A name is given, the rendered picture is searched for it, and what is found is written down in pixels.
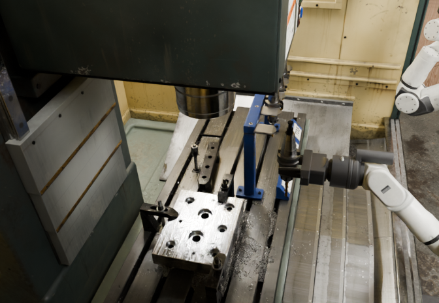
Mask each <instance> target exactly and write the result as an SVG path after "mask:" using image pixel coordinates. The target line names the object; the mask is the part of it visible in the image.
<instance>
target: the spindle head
mask: <svg viewBox="0 0 439 303"><path fill-rule="evenodd" d="M288 5H289V0H0V14H1V17H2V19H3V23H4V25H5V28H6V30H7V33H8V37H9V39H10V42H11V45H12V47H13V50H14V53H15V55H16V59H17V60H18V64H19V66H20V67H21V68H22V71H25V72H38V73H46V74H58V75H65V76H79V77H86V78H98V79H106V80H119V81H126V82H139V83H146V84H159V85H166V86H179V87H186V88H199V89H212V90H219V91H232V92H239V93H252V94H260V95H272V96H275V94H276V93H277V92H278V90H279V87H280V83H281V81H282V76H283V73H284V69H285V65H286V63H287V59H288V55H289V52H290V49H291V45H292V42H293V38H294V35H295V23H296V13H297V3H295V19H294V30H293V37H292V39H291V44H290V46H289V50H288V53H287V57H286V60H285V46H286V34H287V17H288Z"/></svg>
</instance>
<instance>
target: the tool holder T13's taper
mask: <svg viewBox="0 0 439 303"><path fill-rule="evenodd" d="M280 153H281V155H282V156H284V157H287V158H291V157H294V156H296V154H297V147H296V141H295V132H293V134H292V135H288V134H287V131H286V132H285V135H284V140H283V143H282V148H281V151H280Z"/></svg>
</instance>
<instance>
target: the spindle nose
mask: <svg viewBox="0 0 439 303"><path fill-rule="evenodd" d="M174 91H175V97H176V104H177V107H178V109H179V111H180V112H181V113H183V114H184V115H185V116H188V117H190V118H194V119H198V120H210V119H214V118H218V117H221V116H224V115H226V114H227V113H228V112H230V111H231V110H232V109H233V108H234V106H235V100H236V92H232V91H219V90H212V89H199V88H186V87H179V86H175V87H174Z"/></svg>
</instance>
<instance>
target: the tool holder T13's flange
mask: <svg viewBox="0 0 439 303"><path fill-rule="evenodd" d="M281 148H282V147H281ZM281 148H279V149H278V153H277V157H278V158H277V162H278V163H279V164H280V165H281V166H284V167H294V166H296V165H298V164H299V161H298V160H299V159H300V157H299V155H300V151H299V149H298V148H297V154H296V156H294V157H291V158H287V157H284V156H282V155H281V153H280V151H281Z"/></svg>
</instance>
